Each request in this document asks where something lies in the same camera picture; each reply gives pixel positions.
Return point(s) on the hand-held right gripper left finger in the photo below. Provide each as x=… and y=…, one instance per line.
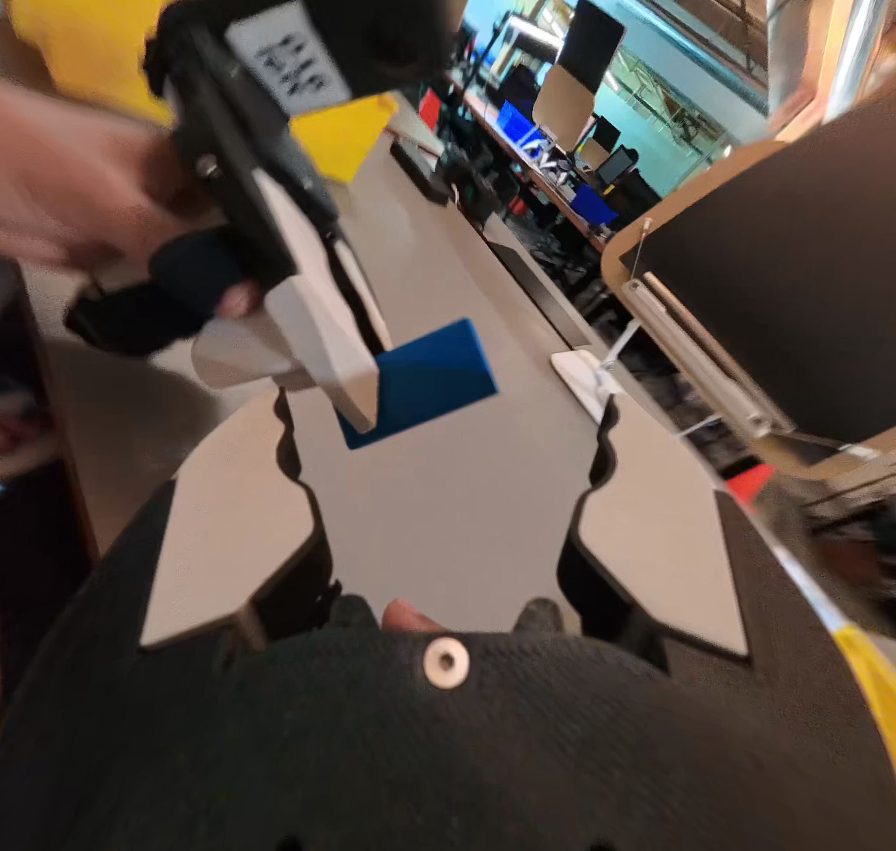
x=231, y=529

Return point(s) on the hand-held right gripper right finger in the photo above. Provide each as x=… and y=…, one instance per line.
x=658, y=543

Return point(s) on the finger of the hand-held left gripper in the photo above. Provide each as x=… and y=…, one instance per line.
x=364, y=291
x=315, y=319

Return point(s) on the blue rectangular block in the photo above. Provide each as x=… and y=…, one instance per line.
x=434, y=375

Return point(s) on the yellow plastic bin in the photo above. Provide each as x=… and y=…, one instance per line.
x=84, y=25

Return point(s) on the black desk mat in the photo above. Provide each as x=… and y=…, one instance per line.
x=542, y=291

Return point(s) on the grey desk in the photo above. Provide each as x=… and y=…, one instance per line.
x=455, y=501

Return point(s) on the person's left hand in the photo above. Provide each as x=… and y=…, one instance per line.
x=70, y=179

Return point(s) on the black flat device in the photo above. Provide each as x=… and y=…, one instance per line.
x=420, y=172

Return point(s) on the black equipment box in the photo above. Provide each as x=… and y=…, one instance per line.
x=476, y=190

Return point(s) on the blue storage bins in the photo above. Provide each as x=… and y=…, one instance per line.
x=518, y=123

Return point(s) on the white stand base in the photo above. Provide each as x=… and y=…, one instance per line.
x=581, y=378

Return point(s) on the long wooden workbench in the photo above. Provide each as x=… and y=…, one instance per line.
x=539, y=173

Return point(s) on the wood backed black board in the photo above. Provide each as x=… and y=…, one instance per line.
x=591, y=39

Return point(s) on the wood rimmed black panel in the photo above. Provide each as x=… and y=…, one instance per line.
x=770, y=270

